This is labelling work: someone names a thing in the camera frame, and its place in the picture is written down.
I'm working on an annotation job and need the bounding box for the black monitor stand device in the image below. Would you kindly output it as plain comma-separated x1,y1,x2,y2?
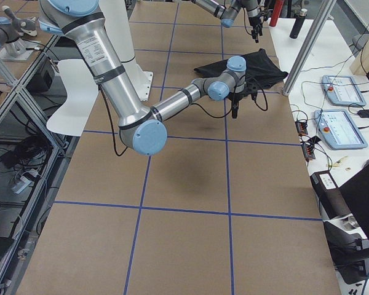
310,161,369,284

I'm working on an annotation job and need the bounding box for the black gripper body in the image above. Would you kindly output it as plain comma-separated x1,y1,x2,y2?
247,9,270,43
231,82,258,119

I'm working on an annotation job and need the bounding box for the red bottle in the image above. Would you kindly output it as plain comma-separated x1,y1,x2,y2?
269,0,284,27

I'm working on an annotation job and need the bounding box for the black water bottle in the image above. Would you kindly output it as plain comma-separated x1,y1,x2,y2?
289,8,308,39

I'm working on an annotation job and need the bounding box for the upper teach pendant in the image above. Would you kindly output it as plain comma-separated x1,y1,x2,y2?
321,75,366,107

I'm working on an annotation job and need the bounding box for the brown paper table cover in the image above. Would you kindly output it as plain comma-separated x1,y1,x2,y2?
17,2,342,295

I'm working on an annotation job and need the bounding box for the white power strip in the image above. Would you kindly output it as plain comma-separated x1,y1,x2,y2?
11,169,39,194

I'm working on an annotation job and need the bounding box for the black graphic t-shirt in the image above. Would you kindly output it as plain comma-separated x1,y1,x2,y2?
194,49,288,93

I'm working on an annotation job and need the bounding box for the aluminium frame post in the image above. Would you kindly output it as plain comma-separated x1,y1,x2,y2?
282,0,336,96

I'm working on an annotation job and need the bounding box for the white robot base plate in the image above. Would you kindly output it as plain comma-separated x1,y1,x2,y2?
100,0,153,101

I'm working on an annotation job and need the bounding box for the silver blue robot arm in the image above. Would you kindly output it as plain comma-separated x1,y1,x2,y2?
191,0,269,43
39,1,247,155

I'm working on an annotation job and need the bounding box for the teach pendant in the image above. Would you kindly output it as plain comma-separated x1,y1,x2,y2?
321,75,366,107
314,109,368,150

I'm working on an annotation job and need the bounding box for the lower teach pendant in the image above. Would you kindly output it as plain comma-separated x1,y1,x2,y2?
314,109,368,150

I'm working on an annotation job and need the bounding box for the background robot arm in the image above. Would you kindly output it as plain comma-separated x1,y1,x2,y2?
0,17,20,48

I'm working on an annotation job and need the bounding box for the black orange terminal block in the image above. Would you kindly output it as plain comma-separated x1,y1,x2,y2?
295,120,315,162

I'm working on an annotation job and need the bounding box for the white plastic chair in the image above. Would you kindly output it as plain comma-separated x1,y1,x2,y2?
46,59,98,136

